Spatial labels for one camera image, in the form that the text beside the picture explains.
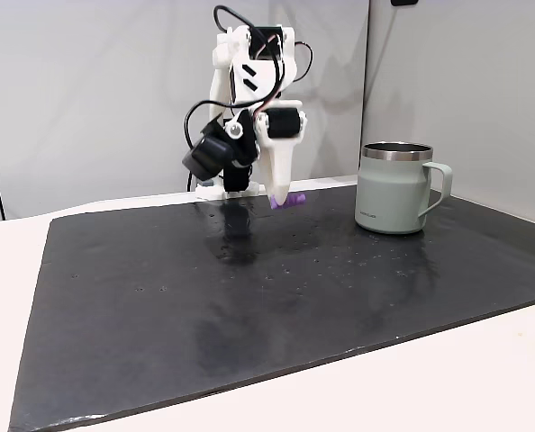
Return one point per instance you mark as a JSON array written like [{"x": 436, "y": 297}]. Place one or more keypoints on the purple pen grip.
[{"x": 296, "y": 200}]

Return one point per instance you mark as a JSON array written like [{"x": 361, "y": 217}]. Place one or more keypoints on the black camera box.
[{"x": 206, "y": 155}]

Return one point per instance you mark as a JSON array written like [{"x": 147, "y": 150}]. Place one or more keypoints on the black wall-mounted object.
[{"x": 404, "y": 2}]

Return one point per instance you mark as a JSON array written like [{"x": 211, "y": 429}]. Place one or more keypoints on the sage green steel mug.
[{"x": 387, "y": 193}]

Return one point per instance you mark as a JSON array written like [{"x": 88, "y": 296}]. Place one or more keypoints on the black table mat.
[{"x": 267, "y": 324}]

